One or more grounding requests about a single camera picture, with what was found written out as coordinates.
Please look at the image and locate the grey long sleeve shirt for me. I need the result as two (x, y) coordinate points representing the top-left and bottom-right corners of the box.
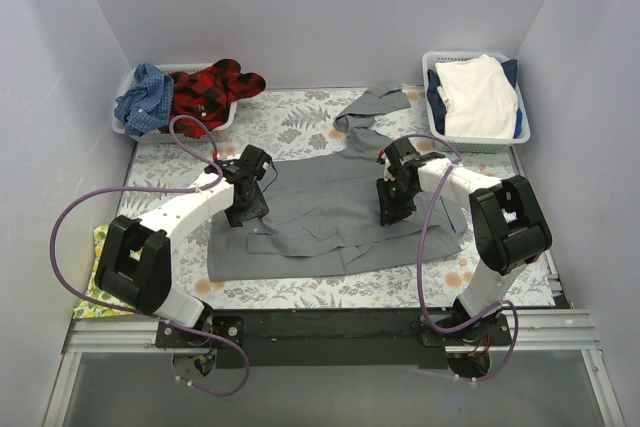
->
(207, 83), (467, 282)

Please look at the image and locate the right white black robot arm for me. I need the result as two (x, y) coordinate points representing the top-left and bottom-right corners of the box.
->
(376, 135), (552, 345)

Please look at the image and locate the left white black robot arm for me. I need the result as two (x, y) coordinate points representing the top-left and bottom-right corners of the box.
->
(94, 145), (274, 347)

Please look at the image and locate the left white plastic basket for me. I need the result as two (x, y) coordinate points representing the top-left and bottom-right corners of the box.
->
(111, 63), (238, 144)

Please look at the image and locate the floral patterned table mat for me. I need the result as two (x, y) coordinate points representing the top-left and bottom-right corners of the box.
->
(117, 87), (555, 309)

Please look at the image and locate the red black plaid shirt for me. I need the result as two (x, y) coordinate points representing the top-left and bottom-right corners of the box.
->
(169, 59), (266, 131)

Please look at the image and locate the white folded shirt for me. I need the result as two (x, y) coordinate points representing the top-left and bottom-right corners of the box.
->
(433, 53), (519, 139)

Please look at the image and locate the blue checked shirt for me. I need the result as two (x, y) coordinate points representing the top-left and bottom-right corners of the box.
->
(114, 63), (174, 137)

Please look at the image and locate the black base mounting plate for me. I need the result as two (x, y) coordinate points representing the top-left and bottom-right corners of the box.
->
(154, 307), (516, 371)

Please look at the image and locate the lemon print cloth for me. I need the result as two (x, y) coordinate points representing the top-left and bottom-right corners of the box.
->
(72, 225), (132, 320)

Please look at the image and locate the aluminium frame rail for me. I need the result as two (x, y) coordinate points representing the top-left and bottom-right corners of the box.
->
(44, 309), (624, 426)

